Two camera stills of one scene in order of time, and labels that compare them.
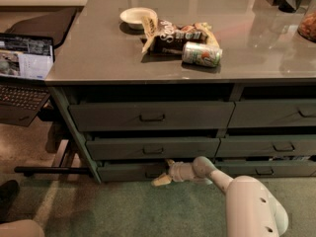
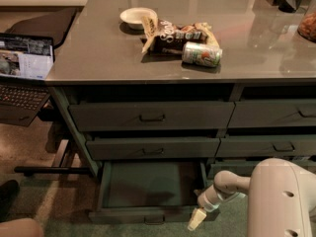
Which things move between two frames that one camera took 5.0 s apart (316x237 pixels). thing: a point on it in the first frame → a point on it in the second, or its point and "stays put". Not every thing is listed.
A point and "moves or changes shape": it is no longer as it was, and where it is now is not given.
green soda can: x=201 y=54 stays put
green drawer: x=150 y=116 stays put
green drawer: x=130 y=172 moves or changes shape
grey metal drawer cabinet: x=128 y=131 stays put
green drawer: x=267 y=146 stays put
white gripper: x=175 y=172 → x=209 y=205
